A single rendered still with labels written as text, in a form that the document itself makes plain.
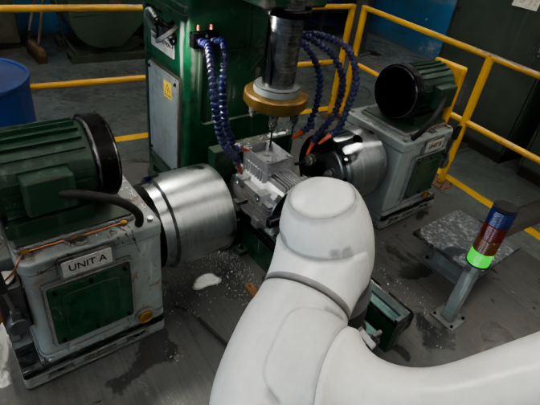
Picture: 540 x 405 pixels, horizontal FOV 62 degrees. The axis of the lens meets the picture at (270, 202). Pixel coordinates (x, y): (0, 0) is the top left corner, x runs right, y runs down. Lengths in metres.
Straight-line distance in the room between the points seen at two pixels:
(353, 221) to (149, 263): 0.71
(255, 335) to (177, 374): 0.76
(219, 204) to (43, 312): 0.46
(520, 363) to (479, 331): 1.08
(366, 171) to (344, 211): 1.03
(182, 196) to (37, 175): 0.35
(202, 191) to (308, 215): 0.71
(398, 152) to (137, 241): 0.92
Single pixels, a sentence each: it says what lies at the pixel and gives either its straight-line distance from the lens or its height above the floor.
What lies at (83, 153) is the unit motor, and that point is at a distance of 0.95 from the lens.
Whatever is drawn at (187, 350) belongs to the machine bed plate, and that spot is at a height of 0.80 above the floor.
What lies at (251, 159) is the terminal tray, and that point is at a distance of 1.34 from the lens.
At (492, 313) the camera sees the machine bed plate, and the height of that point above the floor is 0.80.
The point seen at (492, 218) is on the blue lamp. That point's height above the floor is 1.18.
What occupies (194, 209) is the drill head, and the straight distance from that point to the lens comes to 1.11.
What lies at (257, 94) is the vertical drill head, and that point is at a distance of 1.23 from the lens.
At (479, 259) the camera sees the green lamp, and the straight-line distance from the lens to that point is 1.31.
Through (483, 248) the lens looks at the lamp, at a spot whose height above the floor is 1.09.
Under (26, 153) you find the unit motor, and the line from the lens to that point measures 0.94.
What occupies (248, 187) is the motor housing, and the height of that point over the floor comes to 1.06.
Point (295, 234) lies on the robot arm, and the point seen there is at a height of 1.51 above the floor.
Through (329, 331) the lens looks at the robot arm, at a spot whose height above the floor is 1.47.
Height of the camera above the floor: 1.79
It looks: 35 degrees down
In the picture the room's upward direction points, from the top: 8 degrees clockwise
